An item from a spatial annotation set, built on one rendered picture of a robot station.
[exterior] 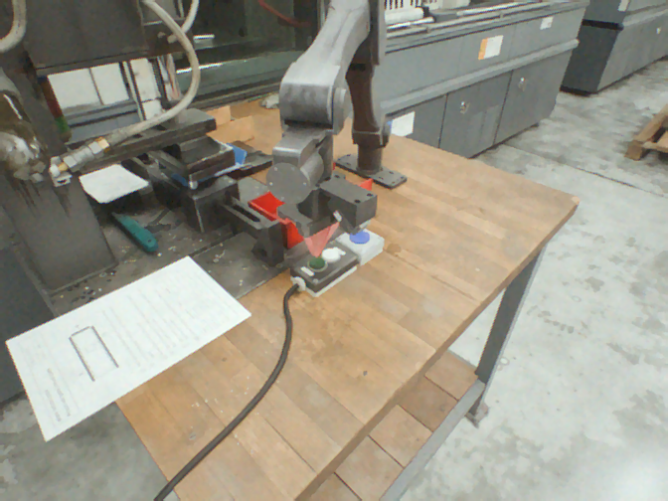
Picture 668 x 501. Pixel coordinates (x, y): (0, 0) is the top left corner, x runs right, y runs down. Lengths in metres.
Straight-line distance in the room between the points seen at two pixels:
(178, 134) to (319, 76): 0.37
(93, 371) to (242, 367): 0.21
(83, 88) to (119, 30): 0.74
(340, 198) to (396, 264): 0.26
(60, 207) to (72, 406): 0.31
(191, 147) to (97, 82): 0.67
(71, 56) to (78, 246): 0.30
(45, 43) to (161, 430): 0.53
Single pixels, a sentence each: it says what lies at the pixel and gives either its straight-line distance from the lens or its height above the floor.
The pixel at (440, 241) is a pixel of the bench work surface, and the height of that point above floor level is 0.90.
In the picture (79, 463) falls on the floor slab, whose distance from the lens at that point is 1.74.
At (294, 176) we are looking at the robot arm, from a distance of 0.50.
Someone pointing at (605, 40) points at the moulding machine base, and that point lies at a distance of 5.21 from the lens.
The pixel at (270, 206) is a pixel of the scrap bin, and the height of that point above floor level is 0.93.
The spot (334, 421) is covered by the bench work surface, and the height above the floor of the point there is 0.90.
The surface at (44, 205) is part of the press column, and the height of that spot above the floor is 1.06.
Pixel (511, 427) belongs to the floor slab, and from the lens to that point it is 1.69.
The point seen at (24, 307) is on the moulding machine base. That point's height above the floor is 0.42.
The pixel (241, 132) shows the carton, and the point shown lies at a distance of 1.25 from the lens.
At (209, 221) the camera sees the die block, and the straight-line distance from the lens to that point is 0.86.
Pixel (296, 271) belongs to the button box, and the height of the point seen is 0.93.
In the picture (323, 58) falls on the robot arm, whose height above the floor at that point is 1.26.
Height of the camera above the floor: 1.39
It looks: 38 degrees down
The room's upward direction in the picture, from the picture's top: straight up
